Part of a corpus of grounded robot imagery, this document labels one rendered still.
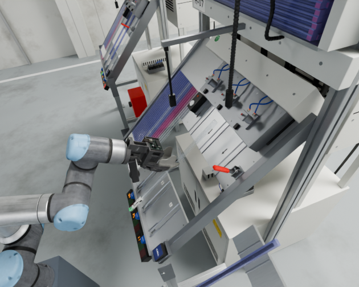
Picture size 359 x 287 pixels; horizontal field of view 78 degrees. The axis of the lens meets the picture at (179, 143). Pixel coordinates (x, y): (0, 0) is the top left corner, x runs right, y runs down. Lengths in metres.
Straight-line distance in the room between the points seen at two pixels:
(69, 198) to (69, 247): 1.29
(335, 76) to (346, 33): 0.08
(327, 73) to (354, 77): 0.05
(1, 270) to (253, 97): 1.03
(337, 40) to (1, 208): 0.80
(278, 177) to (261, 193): 0.14
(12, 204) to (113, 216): 1.27
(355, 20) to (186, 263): 1.49
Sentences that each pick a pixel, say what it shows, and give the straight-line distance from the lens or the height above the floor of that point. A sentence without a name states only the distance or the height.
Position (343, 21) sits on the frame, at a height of 1.44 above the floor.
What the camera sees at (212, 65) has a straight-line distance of 0.99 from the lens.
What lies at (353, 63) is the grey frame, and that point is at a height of 1.37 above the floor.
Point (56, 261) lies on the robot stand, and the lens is 1.26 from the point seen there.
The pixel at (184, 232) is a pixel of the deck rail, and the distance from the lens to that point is 0.80.
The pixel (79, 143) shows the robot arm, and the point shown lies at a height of 1.19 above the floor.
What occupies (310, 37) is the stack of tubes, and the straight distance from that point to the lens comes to 0.55.
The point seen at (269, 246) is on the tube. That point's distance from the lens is 0.55.
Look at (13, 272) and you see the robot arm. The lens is 1.06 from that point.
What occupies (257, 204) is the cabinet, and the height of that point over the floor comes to 0.62.
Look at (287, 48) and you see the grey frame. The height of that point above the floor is 1.34.
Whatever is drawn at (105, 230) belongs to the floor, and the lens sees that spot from 1.86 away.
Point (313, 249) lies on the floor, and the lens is 1.83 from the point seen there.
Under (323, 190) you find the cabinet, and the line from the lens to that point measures 1.28.
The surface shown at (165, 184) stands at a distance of 0.91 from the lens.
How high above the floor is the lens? 1.58
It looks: 45 degrees down
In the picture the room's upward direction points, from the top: 7 degrees counter-clockwise
